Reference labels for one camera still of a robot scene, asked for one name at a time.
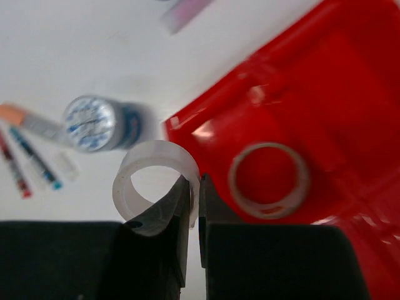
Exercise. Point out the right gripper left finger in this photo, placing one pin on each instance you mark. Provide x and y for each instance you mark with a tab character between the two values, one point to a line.
149	256

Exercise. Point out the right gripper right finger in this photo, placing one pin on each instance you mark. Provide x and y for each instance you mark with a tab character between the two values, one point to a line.
223	246

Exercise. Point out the large clear tape roll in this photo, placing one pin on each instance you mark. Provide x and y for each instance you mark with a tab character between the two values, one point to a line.
268	180

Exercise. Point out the small clear tape roll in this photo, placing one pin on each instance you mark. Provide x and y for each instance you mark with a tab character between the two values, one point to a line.
128	202

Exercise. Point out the clear pen cap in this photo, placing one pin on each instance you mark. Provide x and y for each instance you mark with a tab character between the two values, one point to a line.
66	166

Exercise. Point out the red pen refill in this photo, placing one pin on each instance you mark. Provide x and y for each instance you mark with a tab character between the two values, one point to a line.
17	175

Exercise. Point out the blue pen refill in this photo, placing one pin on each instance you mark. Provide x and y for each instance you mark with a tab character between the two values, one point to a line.
40	166

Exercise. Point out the near blue tape stack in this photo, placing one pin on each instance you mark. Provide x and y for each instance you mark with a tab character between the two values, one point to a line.
94	123

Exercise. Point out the red plastic bin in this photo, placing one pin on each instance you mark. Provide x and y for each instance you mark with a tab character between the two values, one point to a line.
327	87

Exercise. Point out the pink eraser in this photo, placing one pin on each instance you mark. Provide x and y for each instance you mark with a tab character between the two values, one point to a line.
182	13

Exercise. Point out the orange capped lead case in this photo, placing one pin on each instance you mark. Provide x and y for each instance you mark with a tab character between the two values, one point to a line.
36	124

